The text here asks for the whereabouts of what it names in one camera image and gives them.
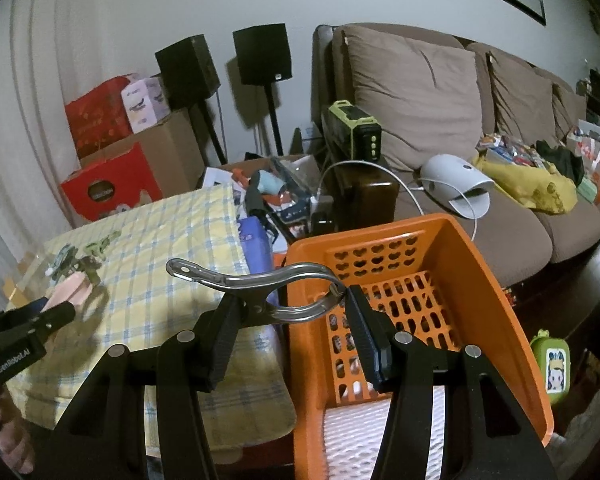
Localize orange plastic basket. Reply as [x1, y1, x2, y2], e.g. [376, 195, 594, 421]
[285, 212, 555, 480]

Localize black cloth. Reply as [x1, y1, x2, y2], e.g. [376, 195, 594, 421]
[535, 140, 586, 181]

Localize white foam mesh sheet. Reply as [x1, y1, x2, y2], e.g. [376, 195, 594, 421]
[322, 380, 448, 480]

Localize green toy figures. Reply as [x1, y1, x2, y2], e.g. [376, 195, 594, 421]
[45, 230, 123, 283]

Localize dark brown wooden stand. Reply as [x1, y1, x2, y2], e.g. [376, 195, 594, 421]
[332, 160, 401, 233]

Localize small brown sofa cushion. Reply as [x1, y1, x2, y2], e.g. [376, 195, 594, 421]
[552, 82, 588, 141]

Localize white dome lamp device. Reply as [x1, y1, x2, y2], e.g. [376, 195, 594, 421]
[421, 154, 495, 220]

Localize medium brown sofa cushion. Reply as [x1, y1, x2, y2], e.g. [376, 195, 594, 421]
[487, 52, 556, 133]

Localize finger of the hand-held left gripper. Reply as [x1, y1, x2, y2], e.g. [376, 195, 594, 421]
[27, 301, 77, 336]

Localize white curtain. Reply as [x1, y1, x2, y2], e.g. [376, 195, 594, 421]
[0, 0, 81, 266]

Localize heap of snack packets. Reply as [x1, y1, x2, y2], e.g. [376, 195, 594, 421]
[475, 132, 543, 166]

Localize white and pink box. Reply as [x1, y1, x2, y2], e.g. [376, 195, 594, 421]
[121, 77, 171, 128]

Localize purple box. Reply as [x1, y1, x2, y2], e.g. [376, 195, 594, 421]
[237, 217, 281, 311]

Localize dark red gift box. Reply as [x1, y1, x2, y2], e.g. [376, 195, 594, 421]
[64, 76, 141, 158]

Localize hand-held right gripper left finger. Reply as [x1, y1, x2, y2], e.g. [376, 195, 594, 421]
[54, 290, 243, 480]

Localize yellow plush toy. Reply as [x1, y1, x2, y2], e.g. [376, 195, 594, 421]
[472, 152, 578, 211]

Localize black speaker on stand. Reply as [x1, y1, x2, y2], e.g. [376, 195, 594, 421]
[232, 23, 291, 157]
[155, 35, 228, 166]

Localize large brown sofa cushion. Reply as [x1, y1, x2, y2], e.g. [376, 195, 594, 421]
[342, 27, 483, 171]

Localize yellow plaid tablecloth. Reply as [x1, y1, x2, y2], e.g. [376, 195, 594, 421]
[5, 182, 298, 461]

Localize green cartoon pouch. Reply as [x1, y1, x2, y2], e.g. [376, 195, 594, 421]
[530, 329, 572, 405]

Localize brown cardboard box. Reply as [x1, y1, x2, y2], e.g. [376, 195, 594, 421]
[79, 109, 206, 201]

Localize green portable power station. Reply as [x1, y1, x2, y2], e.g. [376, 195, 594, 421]
[321, 101, 382, 163]

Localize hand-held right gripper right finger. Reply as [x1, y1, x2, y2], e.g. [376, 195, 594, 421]
[345, 284, 553, 480]

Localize white and orange boxes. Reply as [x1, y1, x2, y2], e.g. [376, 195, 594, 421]
[565, 120, 600, 201]

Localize brown sofa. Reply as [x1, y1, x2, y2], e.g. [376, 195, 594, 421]
[312, 22, 600, 286]

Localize white cable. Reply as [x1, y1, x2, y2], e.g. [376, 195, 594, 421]
[317, 160, 478, 241]

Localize metal spring clip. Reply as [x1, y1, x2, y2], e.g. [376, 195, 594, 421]
[166, 258, 348, 323]

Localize light blue cup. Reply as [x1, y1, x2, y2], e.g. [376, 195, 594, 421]
[257, 170, 286, 196]

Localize person's left hand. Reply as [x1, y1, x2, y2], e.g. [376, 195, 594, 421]
[0, 395, 36, 476]

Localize red box with oval label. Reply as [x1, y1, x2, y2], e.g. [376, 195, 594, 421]
[61, 141, 165, 222]

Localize cardboard box of clutter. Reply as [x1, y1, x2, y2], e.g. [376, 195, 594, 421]
[202, 155, 326, 233]

